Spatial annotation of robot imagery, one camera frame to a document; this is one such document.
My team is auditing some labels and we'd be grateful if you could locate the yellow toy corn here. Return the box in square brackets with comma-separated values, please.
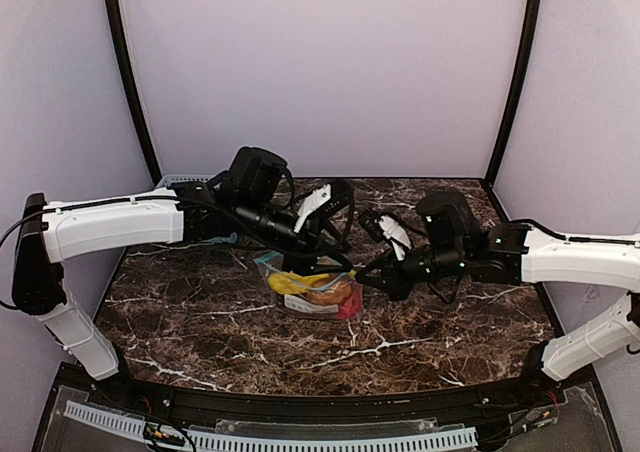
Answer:
[267, 272, 332, 295]

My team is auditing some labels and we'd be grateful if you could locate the red toy fruit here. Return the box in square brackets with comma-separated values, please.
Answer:
[335, 283, 362, 319]

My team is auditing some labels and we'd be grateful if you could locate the brown toy potato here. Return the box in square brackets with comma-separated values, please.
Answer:
[306, 281, 349, 306]

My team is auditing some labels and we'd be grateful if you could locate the clear zip top bag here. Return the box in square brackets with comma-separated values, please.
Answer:
[254, 252, 363, 320]

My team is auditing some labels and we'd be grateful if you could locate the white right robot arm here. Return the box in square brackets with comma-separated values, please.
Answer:
[356, 220, 639, 384]

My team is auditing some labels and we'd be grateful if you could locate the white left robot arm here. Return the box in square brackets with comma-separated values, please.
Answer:
[1, 146, 355, 381]

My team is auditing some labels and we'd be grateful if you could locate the light blue plastic basket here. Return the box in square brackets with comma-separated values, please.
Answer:
[155, 174, 213, 188]

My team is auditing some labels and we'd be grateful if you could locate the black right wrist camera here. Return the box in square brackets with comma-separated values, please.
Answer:
[358, 190, 484, 263]

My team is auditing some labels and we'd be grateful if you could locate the black front table rail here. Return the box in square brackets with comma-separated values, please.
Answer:
[78, 374, 552, 425]

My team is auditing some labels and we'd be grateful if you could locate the white slotted cable duct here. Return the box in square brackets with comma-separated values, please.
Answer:
[63, 400, 479, 451]

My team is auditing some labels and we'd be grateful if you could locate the black left frame post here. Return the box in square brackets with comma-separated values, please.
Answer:
[104, 0, 162, 183]

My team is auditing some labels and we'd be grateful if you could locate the black frame post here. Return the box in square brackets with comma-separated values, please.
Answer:
[484, 0, 541, 188]
[104, 0, 162, 183]

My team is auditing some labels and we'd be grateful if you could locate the black right frame post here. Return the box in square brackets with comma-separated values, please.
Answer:
[484, 0, 541, 188]

